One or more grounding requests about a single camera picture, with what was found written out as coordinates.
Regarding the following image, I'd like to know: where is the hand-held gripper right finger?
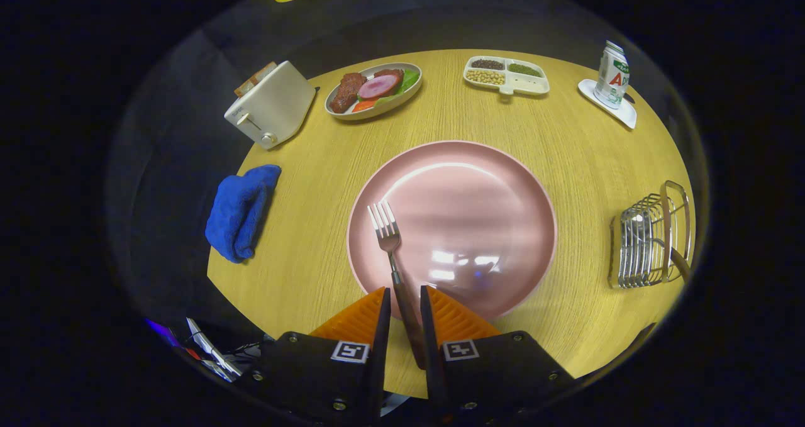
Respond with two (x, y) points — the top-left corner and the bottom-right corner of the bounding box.
(419, 285), (575, 420)

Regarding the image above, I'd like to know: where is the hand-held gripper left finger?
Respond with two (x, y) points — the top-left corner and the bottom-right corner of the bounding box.
(242, 286), (392, 418)

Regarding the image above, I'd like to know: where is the wooden handled metal fork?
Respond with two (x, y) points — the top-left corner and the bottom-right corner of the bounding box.
(367, 201), (427, 370)

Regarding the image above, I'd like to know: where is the wooden handled metal spoon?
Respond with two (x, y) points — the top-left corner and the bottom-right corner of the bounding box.
(651, 238), (692, 283)

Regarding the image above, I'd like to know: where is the pink plate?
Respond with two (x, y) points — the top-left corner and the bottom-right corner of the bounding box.
(347, 140), (558, 321)

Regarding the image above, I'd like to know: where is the blue cloth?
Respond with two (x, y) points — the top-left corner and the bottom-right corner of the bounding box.
(205, 165), (282, 264)

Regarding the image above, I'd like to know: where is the white oval food dish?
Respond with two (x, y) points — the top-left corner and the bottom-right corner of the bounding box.
(325, 62), (423, 121)

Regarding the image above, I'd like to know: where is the long brown meat piece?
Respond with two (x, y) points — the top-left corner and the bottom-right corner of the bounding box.
(330, 72), (367, 114)

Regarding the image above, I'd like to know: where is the pink ham slice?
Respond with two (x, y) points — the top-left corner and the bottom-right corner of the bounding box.
(357, 75), (401, 100)

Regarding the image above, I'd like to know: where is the white toaster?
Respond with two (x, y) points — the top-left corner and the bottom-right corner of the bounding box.
(224, 60), (317, 150)

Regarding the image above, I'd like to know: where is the white divided tray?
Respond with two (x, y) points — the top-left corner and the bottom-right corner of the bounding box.
(464, 55), (550, 96)

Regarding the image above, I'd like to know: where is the toast slice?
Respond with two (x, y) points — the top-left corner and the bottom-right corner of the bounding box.
(234, 62), (277, 97)

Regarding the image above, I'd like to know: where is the white coaster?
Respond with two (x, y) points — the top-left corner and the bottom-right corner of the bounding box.
(578, 79), (638, 130)

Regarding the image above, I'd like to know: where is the white drink bottle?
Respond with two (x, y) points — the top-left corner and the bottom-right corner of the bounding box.
(593, 40), (631, 110)

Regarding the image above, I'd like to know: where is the metal wire rack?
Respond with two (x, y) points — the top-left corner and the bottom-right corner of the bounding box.
(608, 180), (694, 289)

